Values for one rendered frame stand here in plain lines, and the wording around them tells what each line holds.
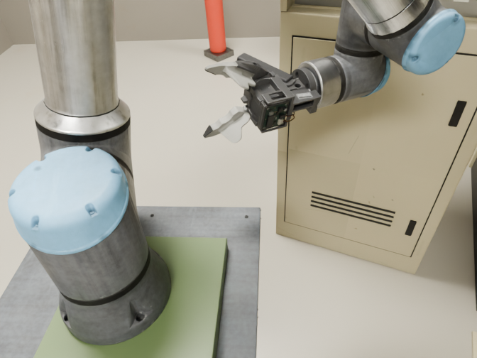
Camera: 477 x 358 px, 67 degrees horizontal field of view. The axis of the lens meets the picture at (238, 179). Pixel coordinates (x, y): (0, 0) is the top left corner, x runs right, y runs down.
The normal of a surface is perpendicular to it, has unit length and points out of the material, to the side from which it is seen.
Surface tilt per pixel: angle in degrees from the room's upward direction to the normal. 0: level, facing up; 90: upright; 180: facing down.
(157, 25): 90
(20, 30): 90
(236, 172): 0
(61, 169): 4
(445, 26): 92
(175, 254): 2
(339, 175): 90
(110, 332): 69
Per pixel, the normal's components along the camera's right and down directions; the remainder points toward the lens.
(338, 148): -0.40, 0.64
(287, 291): -0.06, -0.73
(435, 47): 0.33, 0.65
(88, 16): 0.63, 0.55
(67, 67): 0.10, 0.62
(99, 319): 0.06, 0.35
